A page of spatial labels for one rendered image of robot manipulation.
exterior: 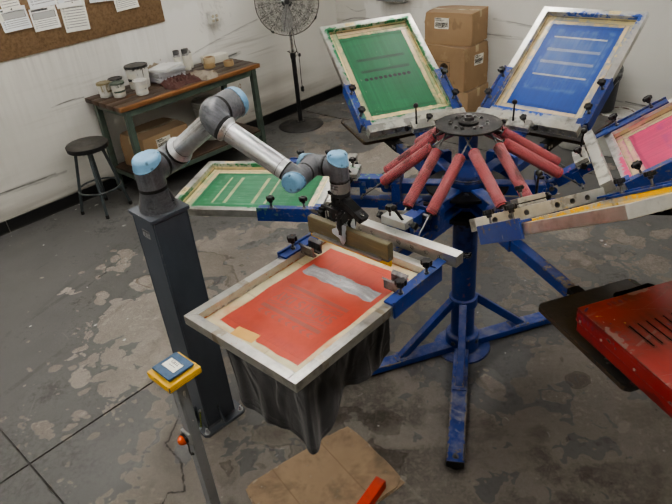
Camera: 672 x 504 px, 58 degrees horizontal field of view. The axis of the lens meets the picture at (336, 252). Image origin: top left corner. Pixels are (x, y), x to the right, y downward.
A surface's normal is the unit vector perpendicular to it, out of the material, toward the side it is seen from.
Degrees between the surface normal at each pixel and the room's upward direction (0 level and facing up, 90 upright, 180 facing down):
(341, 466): 0
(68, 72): 90
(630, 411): 0
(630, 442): 0
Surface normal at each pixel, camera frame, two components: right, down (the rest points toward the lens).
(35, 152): 0.74, 0.29
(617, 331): -0.08, -0.85
